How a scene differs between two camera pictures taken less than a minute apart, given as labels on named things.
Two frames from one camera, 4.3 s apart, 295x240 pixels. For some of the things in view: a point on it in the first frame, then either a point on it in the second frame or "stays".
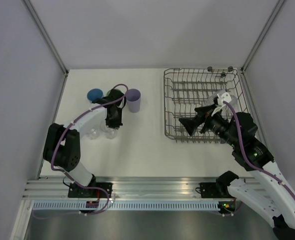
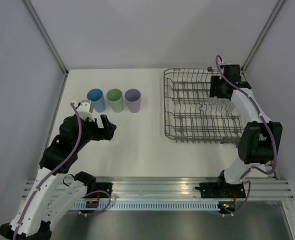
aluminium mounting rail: [43, 188] stays
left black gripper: [118, 123] -> [106, 133]
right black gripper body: [217, 123] -> [222, 81]
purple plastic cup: [133, 100] stays
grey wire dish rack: [185, 89] stays
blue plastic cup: [93, 94] stays
